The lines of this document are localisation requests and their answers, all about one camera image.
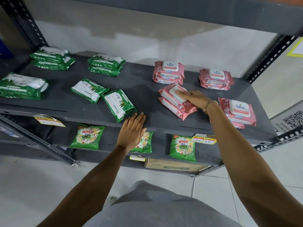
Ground person's right forearm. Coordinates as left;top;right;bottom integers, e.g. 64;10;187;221
204;102;303;227

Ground person's right hand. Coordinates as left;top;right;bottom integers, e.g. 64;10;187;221
176;90;212;109

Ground grey shorts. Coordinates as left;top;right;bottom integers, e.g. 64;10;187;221
83;180;242;227

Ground group of green wipes packs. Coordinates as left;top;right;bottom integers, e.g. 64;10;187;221
0;46;137;123

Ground yellow and white price tag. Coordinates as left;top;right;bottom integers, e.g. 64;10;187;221
191;133;217;145

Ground brown cardboard box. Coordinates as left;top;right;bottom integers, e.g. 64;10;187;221
144;158;209;172

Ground pink lidded wipes packet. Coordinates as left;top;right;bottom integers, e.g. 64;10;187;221
158;83;193;111

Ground grey poster with square code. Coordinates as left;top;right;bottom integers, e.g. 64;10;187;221
270;100;303;135

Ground green detergent powder bag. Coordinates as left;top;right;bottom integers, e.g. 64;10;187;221
169;134;196;163
130;131;154;154
70;124;105;151

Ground yellow shelf price tag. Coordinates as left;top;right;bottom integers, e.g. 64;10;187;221
33;114;66;128

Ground gold chain bracelet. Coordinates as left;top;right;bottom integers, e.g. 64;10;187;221
203;100;219;114

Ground person's left forearm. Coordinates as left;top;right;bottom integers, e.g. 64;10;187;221
37;144;133;227

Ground dark grey metal shelf rack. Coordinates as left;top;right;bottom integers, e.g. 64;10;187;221
0;0;303;178

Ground yellow-framed white paper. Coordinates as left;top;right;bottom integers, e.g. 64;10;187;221
287;37;303;58

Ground person's left hand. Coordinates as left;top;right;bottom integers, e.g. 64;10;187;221
116;112;147;153

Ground stacks of pink packets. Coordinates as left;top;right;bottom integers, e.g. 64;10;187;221
153;61;257;129

